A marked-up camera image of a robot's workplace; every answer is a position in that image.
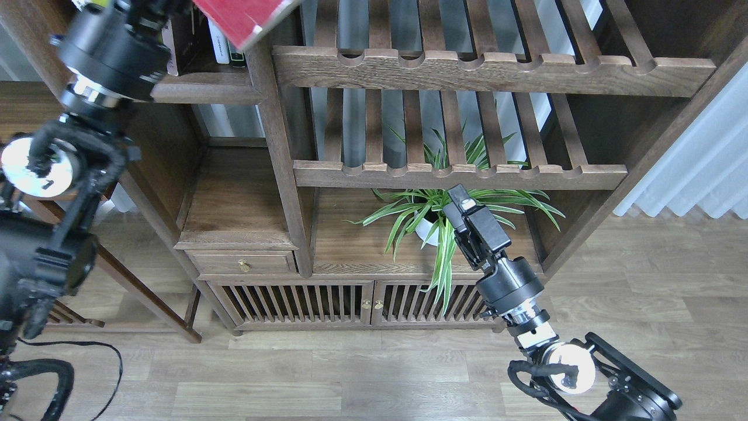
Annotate dark green upright book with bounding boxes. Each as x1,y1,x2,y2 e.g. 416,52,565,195
228,42,247,68

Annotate red book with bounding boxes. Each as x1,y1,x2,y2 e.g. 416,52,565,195
194,1,301,51

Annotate brass drawer knob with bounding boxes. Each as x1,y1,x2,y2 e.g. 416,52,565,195
237,260,251,272

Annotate white upright book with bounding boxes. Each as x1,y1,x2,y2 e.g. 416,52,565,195
208,19,231,64

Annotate white plant pot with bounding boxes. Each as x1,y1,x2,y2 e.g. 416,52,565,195
415,211,449,246

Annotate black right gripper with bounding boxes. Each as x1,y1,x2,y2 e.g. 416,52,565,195
443,184,544,316

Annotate dark wooden bookshelf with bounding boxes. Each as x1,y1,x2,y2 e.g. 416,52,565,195
124,1,746,332

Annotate white curtain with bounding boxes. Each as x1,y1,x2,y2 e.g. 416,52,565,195
614,65,747,219

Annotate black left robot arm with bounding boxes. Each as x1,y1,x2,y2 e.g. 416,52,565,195
1,1,190,420

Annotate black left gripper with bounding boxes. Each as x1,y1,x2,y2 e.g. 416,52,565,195
49,1,191,103

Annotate green spider plant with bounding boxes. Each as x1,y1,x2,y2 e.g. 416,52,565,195
345,126,566,316

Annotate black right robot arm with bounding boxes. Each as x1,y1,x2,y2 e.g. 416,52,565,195
444,185,683,420

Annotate maroon book white characters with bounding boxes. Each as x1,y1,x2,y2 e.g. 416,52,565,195
161,7,204,75

